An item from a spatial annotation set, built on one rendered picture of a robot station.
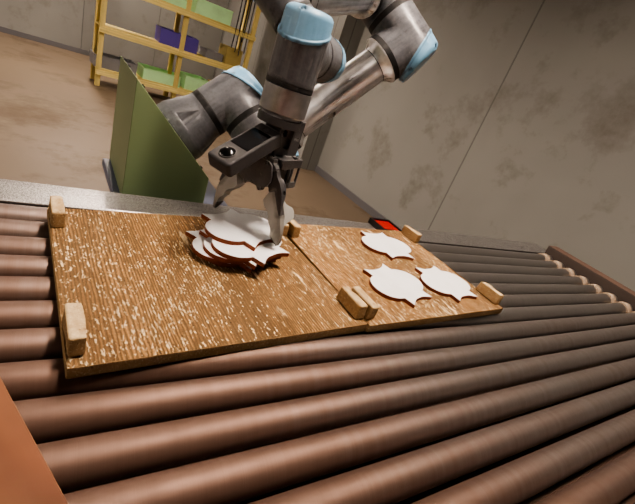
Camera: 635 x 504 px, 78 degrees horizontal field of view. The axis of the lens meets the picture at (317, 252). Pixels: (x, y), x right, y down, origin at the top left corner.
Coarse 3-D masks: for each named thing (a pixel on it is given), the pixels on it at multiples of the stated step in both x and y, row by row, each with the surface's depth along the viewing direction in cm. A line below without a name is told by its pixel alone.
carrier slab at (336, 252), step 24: (312, 240) 85; (336, 240) 89; (360, 240) 94; (408, 240) 106; (312, 264) 76; (336, 264) 78; (360, 264) 82; (384, 264) 86; (408, 264) 91; (432, 264) 96; (336, 288) 70; (384, 312) 68; (408, 312) 71; (432, 312) 74; (456, 312) 77; (480, 312) 82
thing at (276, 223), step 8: (272, 192) 64; (264, 200) 65; (272, 200) 64; (272, 208) 64; (288, 208) 68; (272, 216) 65; (280, 216) 64; (288, 216) 68; (272, 224) 65; (280, 224) 65; (272, 232) 65; (280, 232) 66; (272, 240) 66; (280, 240) 67
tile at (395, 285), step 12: (372, 276) 77; (384, 276) 79; (396, 276) 81; (408, 276) 83; (372, 288) 74; (384, 288) 74; (396, 288) 76; (408, 288) 78; (420, 288) 80; (396, 300) 73; (408, 300) 73
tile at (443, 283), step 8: (424, 272) 88; (432, 272) 89; (440, 272) 91; (448, 272) 93; (424, 280) 84; (432, 280) 85; (440, 280) 87; (448, 280) 88; (456, 280) 90; (464, 280) 92; (432, 288) 82; (440, 288) 83; (448, 288) 84; (456, 288) 86; (464, 288) 87; (448, 296) 83; (456, 296) 82; (464, 296) 84; (472, 296) 86
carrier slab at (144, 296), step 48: (96, 240) 58; (144, 240) 63; (192, 240) 68; (288, 240) 81; (96, 288) 49; (144, 288) 52; (192, 288) 56; (240, 288) 60; (288, 288) 64; (96, 336) 43; (144, 336) 45; (192, 336) 48; (240, 336) 50; (288, 336) 54
